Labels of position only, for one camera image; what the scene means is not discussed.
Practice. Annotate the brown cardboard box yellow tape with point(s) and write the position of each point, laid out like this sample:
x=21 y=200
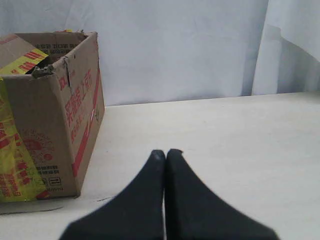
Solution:
x=51 y=110

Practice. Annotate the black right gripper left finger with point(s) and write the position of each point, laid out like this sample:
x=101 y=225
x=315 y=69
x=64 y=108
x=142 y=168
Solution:
x=136 y=213

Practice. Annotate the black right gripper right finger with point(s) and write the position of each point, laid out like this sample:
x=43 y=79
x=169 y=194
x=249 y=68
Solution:
x=194 y=212

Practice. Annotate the white backdrop curtain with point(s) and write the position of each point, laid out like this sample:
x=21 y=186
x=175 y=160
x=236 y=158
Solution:
x=174 y=50

